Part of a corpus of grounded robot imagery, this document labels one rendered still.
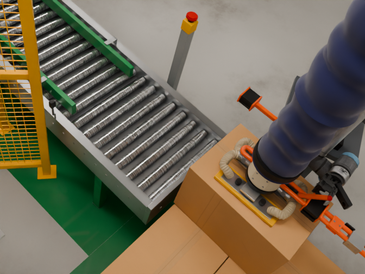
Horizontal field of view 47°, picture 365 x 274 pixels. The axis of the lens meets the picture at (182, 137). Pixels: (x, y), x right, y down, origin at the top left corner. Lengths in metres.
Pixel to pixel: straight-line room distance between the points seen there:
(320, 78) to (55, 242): 1.94
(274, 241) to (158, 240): 0.61
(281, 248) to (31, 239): 1.54
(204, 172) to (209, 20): 2.40
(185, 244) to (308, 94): 1.12
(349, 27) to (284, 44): 2.98
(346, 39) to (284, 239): 0.99
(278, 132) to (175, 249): 0.91
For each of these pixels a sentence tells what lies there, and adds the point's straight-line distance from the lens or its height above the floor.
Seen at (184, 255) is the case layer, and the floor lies 0.54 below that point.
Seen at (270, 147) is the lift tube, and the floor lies 1.31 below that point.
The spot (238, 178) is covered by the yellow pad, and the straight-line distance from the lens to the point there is 1.92.
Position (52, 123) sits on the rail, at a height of 0.53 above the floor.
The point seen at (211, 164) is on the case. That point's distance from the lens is 1.97.
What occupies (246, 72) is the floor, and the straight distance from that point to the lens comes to 3.78.
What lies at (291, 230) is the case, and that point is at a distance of 1.97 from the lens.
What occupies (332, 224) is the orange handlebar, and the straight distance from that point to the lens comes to 1.91.
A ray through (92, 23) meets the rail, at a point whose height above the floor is 0.59.
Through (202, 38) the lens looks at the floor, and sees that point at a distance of 3.92.
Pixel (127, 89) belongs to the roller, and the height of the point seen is 0.55.
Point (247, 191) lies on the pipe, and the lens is 1.91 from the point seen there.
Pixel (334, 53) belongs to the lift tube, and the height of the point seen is 1.83.
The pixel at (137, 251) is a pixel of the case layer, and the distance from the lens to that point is 2.16.
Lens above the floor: 2.59
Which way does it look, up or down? 55 degrees down
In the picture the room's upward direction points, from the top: 21 degrees clockwise
